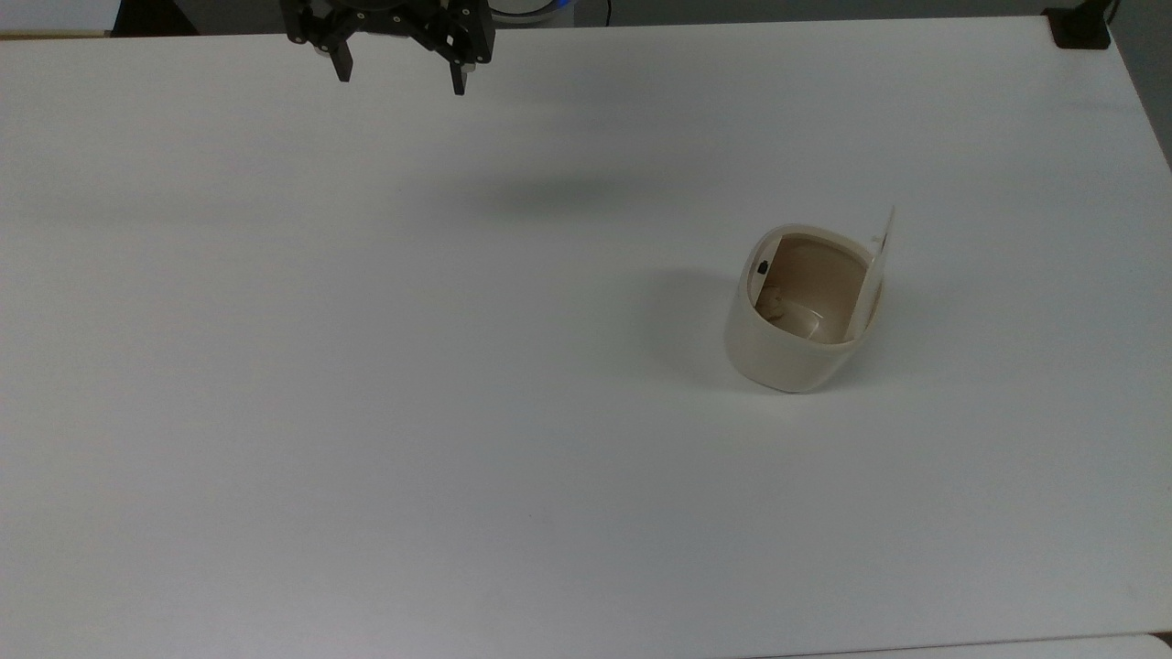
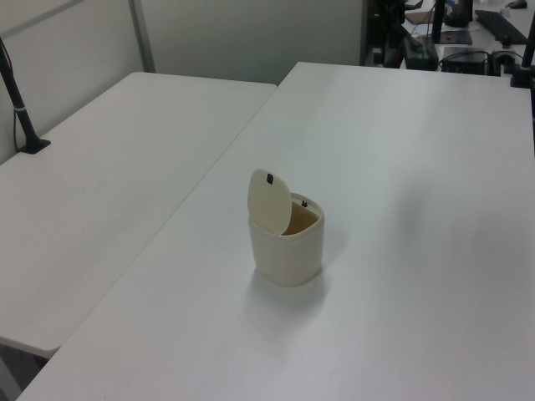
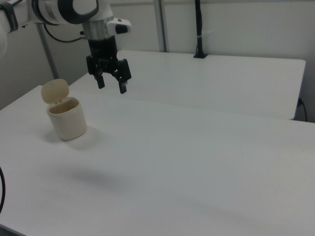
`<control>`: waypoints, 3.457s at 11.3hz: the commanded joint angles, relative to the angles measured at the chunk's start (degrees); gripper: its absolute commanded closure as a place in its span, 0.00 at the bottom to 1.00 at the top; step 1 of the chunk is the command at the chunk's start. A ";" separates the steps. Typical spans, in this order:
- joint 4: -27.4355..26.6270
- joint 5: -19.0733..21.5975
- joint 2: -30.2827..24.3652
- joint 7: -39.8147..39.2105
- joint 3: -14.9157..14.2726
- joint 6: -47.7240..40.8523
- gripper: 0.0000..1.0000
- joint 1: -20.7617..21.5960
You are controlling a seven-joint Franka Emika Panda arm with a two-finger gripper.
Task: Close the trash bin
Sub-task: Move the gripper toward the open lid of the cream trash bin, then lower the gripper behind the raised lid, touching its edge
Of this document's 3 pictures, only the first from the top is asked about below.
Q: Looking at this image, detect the beige trash bin lid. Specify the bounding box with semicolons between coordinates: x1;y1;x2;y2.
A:
844;206;897;341

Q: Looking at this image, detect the black table clamp mount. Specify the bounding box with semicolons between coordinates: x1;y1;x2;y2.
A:
1043;0;1114;50

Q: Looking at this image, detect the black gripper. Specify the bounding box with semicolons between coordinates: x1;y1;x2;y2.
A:
279;0;496;97

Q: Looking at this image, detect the beige plastic trash bin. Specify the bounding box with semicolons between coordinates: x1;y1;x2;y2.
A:
723;222;885;394

